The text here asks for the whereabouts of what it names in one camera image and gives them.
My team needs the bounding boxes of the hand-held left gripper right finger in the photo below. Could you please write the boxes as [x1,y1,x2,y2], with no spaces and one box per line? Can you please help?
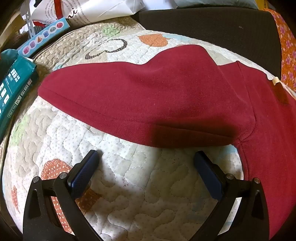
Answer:
[187,151,271,241]

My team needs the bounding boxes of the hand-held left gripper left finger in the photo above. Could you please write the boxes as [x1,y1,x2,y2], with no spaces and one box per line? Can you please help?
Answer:
[22,149,102,241]

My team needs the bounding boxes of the dark red pants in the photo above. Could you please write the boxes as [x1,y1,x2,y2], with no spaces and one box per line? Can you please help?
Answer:
[38,44,296,241]

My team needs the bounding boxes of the quilted heart-patch blanket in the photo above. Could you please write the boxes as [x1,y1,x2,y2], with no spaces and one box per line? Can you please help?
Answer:
[0,17,296,241]

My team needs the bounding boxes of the teal cardboard box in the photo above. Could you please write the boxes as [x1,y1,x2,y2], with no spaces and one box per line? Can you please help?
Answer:
[0,56,38,142]

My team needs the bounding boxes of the light blue shapes box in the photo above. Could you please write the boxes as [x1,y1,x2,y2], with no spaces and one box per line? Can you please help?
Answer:
[17,19,71,57]

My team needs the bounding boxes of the black mesh chair backrest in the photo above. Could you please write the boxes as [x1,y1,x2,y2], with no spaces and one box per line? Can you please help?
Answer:
[135,9,282,80]

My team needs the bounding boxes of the orange floral cloth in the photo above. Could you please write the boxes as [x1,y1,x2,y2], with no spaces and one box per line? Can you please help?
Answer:
[264,8,296,92]

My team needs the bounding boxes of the white printed paper bag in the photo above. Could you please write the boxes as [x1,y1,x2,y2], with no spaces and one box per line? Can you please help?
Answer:
[30,0,151,27]

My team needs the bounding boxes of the perforated metal bar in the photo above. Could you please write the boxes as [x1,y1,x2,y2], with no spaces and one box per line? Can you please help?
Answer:
[23,3,36,39]

